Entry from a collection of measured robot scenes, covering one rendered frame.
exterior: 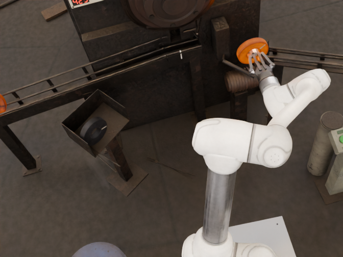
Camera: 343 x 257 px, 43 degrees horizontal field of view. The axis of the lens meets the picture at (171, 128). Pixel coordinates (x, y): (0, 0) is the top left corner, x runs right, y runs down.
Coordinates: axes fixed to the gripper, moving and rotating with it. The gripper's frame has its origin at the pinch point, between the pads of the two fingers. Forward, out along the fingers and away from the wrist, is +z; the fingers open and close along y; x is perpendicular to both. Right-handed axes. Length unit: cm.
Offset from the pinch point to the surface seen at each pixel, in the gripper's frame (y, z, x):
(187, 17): -27.6, 14.9, 16.5
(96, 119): -82, -9, -10
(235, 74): -4.7, 10.2, -31.9
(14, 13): -148, 177, -94
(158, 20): -40.7, 15.1, 19.4
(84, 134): -89, -15, -11
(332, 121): 32, -34, -30
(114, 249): -89, -65, -38
